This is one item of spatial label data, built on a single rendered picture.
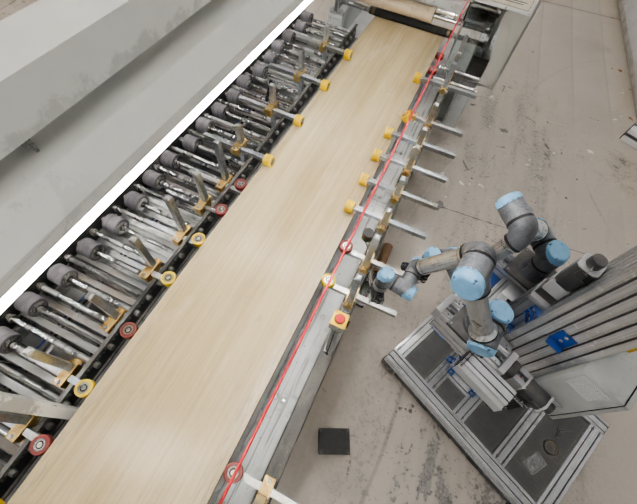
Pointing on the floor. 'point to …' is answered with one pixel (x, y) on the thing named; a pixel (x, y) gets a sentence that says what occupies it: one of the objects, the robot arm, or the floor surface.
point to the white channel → (58, 87)
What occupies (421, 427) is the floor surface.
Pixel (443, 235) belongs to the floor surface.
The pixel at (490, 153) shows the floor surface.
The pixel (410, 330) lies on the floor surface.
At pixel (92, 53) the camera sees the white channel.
